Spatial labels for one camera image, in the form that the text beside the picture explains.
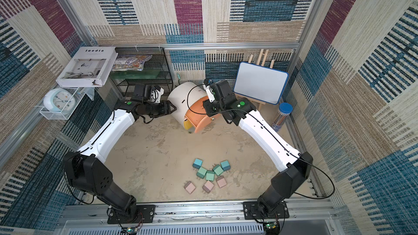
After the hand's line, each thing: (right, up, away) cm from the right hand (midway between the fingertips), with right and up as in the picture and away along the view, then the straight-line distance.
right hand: (207, 101), depth 75 cm
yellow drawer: (-11, -12, +11) cm, 19 cm away
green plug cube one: (+5, -35, +10) cm, 37 cm away
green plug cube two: (-3, -36, +8) cm, 37 cm away
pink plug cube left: (-9, -41, +5) cm, 42 cm away
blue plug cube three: (+9, -33, +11) cm, 36 cm away
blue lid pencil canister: (+40, -4, +12) cm, 42 cm away
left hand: (-18, -3, +8) cm, 20 cm away
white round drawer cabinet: (-15, +3, +15) cm, 22 cm away
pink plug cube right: (+7, -39, +6) cm, 40 cm away
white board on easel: (+31, +11, +19) cm, 38 cm away
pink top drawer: (-6, -6, +10) cm, 13 cm away
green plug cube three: (+1, -37, +8) cm, 38 cm away
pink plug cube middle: (0, -41, +5) cm, 41 cm away
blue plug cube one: (-6, -32, +12) cm, 35 cm away
